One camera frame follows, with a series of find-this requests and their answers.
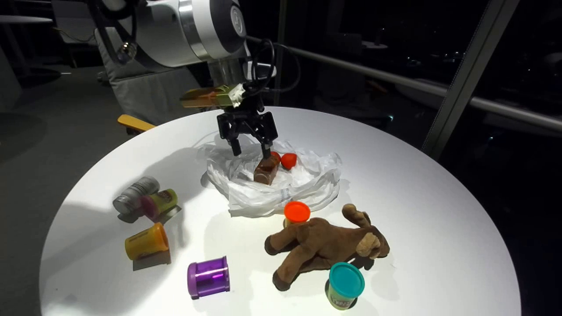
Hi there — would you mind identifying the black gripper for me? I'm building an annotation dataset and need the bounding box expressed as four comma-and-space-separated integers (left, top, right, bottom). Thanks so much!
217, 95, 278, 162

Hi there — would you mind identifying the brown cylinder toy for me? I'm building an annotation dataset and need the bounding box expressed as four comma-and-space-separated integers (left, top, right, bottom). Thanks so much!
254, 155, 284, 187

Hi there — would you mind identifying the red lid dough tub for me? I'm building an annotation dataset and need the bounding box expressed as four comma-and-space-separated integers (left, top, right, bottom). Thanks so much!
280, 151, 301, 172

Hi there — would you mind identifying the orange lid dough tub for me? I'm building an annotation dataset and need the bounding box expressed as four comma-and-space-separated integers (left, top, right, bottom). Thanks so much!
282, 199, 313, 229

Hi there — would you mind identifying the white label bottle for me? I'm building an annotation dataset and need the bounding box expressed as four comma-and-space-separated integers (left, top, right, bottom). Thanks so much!
111, 176, 162, 223

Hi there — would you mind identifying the small purple piece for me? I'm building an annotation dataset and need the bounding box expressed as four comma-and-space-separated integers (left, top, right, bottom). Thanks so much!
187, 255, 233, 302

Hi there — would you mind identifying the yellow lid dough tub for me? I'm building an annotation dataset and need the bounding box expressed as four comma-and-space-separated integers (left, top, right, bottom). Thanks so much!
124, 222, 173, 264

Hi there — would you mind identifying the teal lid dough tub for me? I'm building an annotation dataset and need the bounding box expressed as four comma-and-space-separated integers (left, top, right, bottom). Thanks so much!
324, 260, 368, 313

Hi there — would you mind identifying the white plastic bag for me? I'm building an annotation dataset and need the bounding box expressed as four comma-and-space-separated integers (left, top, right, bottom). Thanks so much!
199, 130, 345, 218

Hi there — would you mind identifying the grey chair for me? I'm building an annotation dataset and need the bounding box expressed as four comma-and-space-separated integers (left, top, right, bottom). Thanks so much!
94, 25, 208, 122

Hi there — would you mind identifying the yellow flat piece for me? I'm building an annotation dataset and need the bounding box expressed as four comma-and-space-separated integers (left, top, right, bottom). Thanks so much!
117, 113, 157, 134

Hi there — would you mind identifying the brown plush toy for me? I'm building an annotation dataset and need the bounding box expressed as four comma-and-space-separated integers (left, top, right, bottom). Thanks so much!
264, 202, 392, 294

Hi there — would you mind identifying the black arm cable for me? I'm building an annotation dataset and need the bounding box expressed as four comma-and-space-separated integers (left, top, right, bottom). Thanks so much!
87, 0, 143, 67
243, 36, 305, 95

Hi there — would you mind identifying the metal window frame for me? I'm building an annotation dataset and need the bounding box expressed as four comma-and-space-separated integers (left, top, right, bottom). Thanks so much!
275, 0, 562, 160

